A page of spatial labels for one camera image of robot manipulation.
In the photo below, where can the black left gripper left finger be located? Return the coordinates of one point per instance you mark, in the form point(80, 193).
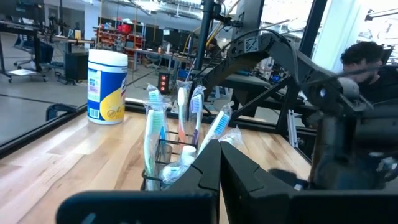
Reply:
point(205, 174)

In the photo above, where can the white aluminium bracket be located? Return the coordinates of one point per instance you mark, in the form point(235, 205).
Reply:
point(291, 127)

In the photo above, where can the disinfecting wipes canister blue yellow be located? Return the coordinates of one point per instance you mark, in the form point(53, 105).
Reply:
point(107, 93)

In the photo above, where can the grey plastic cup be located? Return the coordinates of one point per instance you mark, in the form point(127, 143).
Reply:
point(167, 152)

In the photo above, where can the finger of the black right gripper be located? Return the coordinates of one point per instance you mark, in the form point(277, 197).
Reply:
point(286, 178)

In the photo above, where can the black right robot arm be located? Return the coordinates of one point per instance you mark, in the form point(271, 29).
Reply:
point(286, 56)

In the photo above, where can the black workbench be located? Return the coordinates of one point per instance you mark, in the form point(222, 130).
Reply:
point(18, 28)

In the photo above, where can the orange white toothbrush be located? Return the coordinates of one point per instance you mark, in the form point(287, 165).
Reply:
point(181, 105)

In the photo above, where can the black aluminium rig frame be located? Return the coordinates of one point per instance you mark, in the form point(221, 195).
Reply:
point(203, 31)

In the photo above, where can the black cabinet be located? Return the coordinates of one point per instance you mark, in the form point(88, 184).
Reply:
point(76, 65)

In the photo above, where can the black LED control box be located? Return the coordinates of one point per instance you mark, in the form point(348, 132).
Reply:
point(163, 83)

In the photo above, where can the person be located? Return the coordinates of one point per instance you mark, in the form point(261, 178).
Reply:
point(373, 84)

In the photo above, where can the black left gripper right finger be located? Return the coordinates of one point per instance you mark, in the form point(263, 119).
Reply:
point(239, 177)

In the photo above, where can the black curved bracket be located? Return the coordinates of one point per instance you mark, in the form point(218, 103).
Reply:
point(59, 107)

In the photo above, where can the clear plastic wrap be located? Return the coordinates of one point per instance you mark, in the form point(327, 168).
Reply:
point(149, 149)

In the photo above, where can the shelf with red bins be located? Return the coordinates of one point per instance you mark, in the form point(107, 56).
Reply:
point(124, 29)

